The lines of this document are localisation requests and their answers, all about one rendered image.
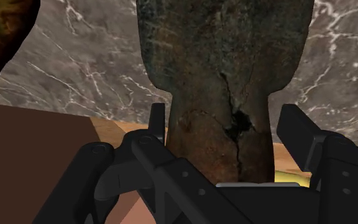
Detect rusty brown cracked figure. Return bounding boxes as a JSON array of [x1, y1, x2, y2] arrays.
[[136, 0, 315, 185]]

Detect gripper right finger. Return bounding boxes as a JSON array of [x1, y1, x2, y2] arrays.
[[276, 103, 358, 224]]

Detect dark brown box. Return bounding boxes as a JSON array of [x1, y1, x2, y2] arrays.
[[0, 102, 102, 224]]

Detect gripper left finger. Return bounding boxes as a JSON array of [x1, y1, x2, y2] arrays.
[[32, 102, 254, 224]]

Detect yellow object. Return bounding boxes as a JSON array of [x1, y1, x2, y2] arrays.
[[273, 169, 312, 188]]

